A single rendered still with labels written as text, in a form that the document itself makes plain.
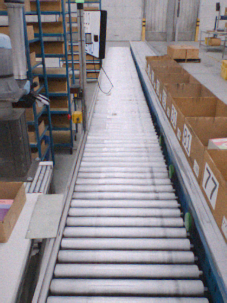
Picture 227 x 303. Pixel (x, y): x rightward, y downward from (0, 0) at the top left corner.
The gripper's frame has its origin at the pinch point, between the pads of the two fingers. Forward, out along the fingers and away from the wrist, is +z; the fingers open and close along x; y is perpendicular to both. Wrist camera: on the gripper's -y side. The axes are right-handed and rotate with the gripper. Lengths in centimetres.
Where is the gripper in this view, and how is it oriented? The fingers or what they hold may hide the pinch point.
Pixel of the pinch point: (48, 101)
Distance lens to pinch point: 219.8
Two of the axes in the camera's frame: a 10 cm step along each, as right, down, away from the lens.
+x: 0.3, 4.2, -9.1
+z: 8.7, 4.4, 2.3
